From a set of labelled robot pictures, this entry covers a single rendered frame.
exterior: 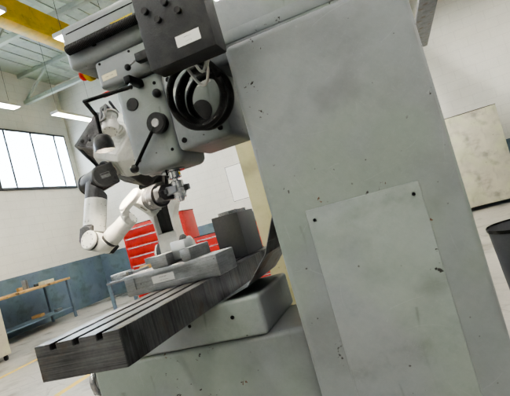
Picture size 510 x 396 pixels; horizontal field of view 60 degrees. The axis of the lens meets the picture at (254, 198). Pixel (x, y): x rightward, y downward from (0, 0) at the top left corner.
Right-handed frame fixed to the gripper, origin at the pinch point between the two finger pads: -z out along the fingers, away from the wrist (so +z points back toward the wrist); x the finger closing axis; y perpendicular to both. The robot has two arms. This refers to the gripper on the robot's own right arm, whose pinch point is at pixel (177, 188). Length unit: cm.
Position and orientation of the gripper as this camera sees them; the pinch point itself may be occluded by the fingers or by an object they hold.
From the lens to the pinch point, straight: 159.9
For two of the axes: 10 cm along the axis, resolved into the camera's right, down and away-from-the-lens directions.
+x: 6.6, -1.6, 7.3
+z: -7.0, 2.1, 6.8
